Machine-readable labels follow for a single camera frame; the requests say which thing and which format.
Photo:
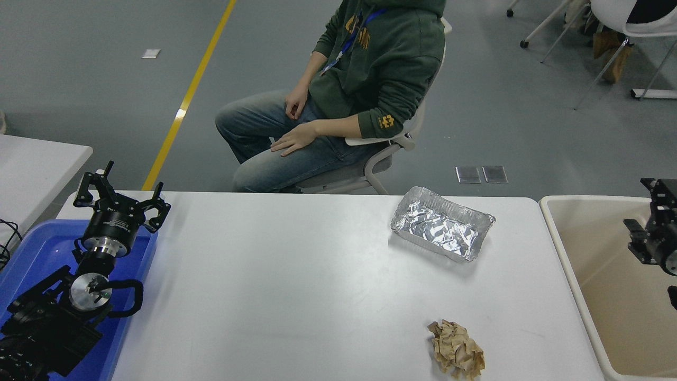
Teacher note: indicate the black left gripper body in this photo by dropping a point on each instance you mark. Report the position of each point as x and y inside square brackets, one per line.
[111, 225]

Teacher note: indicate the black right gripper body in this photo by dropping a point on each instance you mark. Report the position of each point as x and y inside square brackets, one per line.
[667, 238]

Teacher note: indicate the silver foil tray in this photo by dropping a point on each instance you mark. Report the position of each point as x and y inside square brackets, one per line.
[439, 225]

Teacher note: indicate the tan paper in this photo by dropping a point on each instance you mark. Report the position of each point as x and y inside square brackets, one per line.
[455, 349]

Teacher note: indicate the person's right forearm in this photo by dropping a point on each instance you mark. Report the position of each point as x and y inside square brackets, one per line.
[313, 74]

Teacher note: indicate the person's left forearm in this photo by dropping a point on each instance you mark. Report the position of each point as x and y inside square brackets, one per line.
[338, 128]

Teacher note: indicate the person's left hand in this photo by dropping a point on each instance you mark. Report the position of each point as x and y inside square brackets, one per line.
[296, 140]

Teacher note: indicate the person's right hand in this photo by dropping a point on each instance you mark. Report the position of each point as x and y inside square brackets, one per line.
[296, 103]

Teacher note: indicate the large pale plastic bin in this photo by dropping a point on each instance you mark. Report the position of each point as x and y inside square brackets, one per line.
[597, 275]

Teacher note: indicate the white side table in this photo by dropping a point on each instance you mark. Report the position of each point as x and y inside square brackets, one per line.
[31, 169]

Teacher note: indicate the blue plastic tray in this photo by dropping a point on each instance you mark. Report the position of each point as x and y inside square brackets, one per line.
[42, 248]

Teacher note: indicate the white floor bar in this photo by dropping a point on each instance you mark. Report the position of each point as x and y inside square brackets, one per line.
[656, 94]

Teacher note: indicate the clear floor plate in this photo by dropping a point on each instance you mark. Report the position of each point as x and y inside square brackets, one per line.
[494, 173]
[468, 174]

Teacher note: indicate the white shell chair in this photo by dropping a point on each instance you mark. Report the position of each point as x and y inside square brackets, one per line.
[613, 13]

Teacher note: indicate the grey white office chair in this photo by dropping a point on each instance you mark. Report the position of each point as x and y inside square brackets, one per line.
[365, 174]

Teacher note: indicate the white rolling table frame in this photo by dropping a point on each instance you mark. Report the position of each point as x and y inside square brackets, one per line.
[545, 27]

